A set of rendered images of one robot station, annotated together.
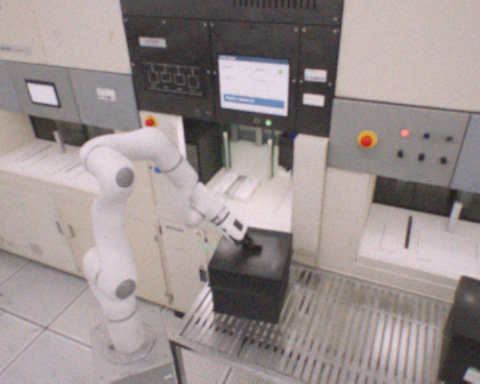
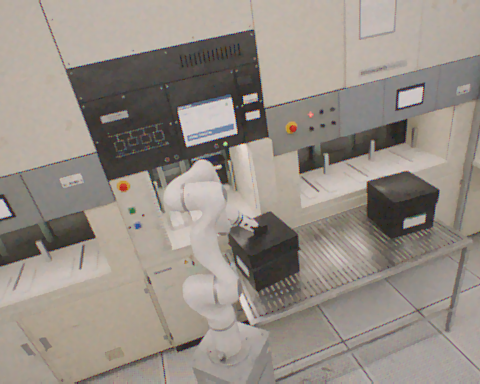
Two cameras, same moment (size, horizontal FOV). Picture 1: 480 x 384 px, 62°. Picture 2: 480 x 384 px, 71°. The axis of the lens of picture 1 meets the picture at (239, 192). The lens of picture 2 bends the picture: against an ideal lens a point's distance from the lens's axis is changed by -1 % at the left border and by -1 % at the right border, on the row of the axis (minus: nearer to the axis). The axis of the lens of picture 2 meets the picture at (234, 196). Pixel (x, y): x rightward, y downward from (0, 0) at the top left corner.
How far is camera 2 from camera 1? 0.93 m
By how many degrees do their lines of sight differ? 32
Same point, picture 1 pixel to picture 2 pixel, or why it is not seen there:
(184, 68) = (149, 128)
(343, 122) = (275, 122)
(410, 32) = (297, 55)
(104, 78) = (67, 166)
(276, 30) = (217, 76)
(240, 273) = (273, 245)
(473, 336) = (402, 199)
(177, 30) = (137, 99)
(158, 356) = (258, 338)
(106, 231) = (214, 248)
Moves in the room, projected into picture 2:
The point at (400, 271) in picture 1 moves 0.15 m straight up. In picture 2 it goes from (327, 204) to (327, 184)
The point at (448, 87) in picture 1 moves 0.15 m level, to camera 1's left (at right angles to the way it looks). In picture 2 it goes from (323, 80) to (306, 87)
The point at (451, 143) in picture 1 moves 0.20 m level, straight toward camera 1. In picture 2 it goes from (334, 111) to (351, 120)
